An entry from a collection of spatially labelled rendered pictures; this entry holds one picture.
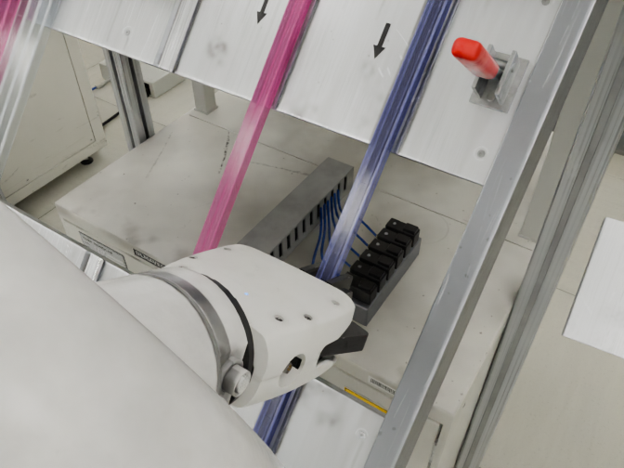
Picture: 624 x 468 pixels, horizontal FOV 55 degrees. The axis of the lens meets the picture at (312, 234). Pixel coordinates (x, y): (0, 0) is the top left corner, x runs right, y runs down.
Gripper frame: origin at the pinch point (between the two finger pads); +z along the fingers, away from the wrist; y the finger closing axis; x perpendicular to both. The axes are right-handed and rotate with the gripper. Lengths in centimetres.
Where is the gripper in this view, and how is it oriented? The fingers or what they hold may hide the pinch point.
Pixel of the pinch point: (320, 291)
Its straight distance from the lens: 45.0
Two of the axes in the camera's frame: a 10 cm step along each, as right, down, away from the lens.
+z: 4.6, -1.0, 8.8
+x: -3.0, 9.2, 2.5
